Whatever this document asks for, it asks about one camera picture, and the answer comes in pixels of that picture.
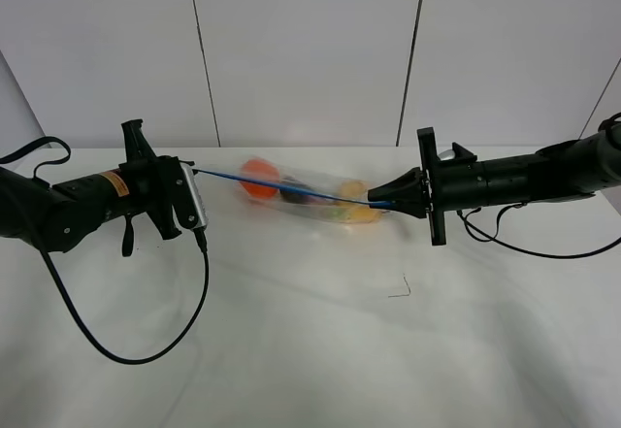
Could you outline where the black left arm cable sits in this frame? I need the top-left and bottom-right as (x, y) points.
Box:
(41, 227), (211, 365)

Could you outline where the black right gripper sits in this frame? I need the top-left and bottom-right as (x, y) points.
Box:
(368, 127), (485, 246)

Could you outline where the thin bent wire piece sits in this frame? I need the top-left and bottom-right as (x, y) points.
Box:
(387, 275), (411, 299)

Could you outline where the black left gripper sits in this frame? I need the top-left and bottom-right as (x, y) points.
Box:
(119, 119), (195, 257)

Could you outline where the purple eggplant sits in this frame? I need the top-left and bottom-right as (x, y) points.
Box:
(279, 181), (314, 205)

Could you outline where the yellow pear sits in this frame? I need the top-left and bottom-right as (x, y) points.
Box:
(337, 180), (383, 224)

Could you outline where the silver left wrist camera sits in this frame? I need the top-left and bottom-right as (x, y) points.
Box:
(180, 162), (208, 229)

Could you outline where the orange fruit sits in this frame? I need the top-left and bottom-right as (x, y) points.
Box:
(240, 158), (280, 200)

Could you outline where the clear zip bag blue seal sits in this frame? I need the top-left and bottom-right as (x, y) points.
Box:
(194, 156), (388, 224)

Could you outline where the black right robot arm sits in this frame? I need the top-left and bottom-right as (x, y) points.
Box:
(368, 115), (620, 246)

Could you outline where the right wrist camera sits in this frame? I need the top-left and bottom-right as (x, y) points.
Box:
(438, 142), (477, 164)

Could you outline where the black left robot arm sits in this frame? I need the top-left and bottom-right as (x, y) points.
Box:
(1, 119), (207, 257)

